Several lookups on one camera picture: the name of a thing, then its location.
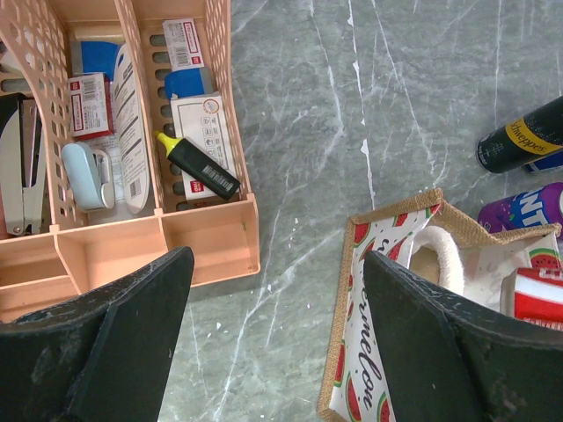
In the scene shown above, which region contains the red can front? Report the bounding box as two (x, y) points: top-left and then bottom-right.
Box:
(500, 268), (563, 331)

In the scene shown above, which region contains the purple Fanta can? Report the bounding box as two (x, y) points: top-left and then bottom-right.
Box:
(478, 182), (562, 233)

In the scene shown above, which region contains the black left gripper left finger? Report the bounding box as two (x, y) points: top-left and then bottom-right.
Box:
(1, 247), (194, 421)

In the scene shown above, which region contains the watermelon print canvas bag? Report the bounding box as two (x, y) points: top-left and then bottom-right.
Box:
(318, 189), (561, 421)

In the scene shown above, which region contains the white barcode label box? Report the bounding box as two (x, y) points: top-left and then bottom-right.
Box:
(163, 18), (205, 71)

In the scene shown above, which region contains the yellow highlighter marker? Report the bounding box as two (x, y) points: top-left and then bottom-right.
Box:
(153, 131), (240, 200)

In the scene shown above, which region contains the light blue tape dispenser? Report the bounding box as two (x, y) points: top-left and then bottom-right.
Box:
(62, 142), (115, 212)

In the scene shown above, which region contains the black soda can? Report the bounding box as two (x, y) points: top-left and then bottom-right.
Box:
(476, 97), (562, 174)

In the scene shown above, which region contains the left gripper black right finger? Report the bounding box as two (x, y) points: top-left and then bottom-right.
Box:
(364, 252), (562, 421)

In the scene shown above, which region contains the red white staples box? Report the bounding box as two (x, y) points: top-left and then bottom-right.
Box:
(69, 73), (114, 140)

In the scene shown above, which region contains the white box orange logo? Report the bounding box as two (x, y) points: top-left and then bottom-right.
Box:
(171, 92), (237, 177)

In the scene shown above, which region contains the white oval packaging card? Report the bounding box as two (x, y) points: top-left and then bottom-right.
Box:
(112, 44), (150, 214)

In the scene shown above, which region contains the orange plastic file organizer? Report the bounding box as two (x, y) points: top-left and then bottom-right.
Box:
(1, 1), (260, 323)

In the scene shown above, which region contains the grey metal stapler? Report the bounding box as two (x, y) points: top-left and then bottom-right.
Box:
(1, 93), (47, 236)

